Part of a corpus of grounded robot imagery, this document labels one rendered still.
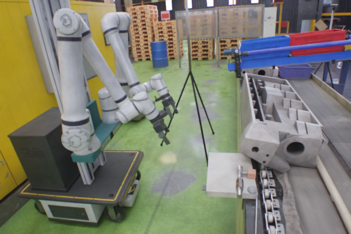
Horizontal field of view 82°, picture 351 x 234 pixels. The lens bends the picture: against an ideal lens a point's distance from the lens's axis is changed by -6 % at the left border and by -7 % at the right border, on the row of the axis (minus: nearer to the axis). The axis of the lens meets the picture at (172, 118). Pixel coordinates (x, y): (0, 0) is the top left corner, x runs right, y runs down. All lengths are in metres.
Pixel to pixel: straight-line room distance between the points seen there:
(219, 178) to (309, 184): 0.42
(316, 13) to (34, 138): 7.63
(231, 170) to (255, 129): 0.22
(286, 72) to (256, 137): 1.88
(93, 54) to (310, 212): 1.29
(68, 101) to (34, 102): 1.29
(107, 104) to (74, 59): 0.75
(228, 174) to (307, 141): 0.41
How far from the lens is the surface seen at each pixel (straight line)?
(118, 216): 1.93
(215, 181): 1.01
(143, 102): 1.25
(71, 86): 1.20
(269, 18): 7.18
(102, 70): 1.33
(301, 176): 1.20
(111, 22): 1.71
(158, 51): 7.70
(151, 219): 1.94
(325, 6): 12.40
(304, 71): 2.90
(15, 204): 2.52
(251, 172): 1.03
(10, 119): 2.34
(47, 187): 2.01
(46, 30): 1.55
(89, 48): 1.32
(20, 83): 2.41
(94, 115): 1.85
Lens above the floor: 1.46
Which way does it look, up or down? 24 degrees down
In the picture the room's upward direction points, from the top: 5 degrees counter-clockwise
